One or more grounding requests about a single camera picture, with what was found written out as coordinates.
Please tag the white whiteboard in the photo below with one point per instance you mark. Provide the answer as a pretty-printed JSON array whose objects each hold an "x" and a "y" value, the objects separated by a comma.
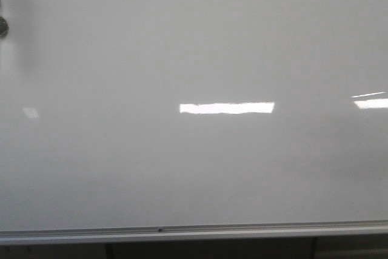
[{"x": 139, "y": 113}]

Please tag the round grey magnet holder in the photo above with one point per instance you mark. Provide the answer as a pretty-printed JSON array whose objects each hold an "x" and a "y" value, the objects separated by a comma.
[{"x": 3, "y": 27}]

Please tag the aluminium whiteboard tray rail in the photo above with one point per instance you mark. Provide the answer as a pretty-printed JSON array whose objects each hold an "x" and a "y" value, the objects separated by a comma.
[{"x": 198, "y": 232}]

